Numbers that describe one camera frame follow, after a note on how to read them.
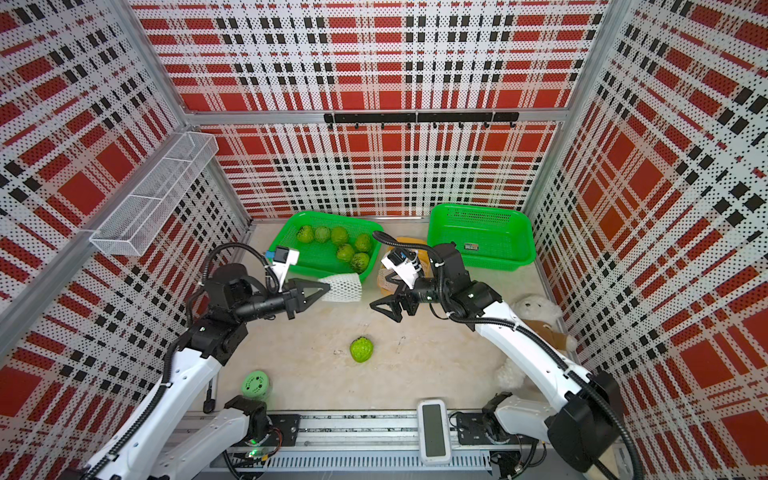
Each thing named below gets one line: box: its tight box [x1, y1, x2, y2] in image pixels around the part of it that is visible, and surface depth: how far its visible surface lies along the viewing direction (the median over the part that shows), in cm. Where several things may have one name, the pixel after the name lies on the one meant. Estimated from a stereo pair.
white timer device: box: [417, 399, 451, 466], surface depth 72 cm
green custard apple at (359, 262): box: [350, 252, 370, 274], surface depth 103 cm
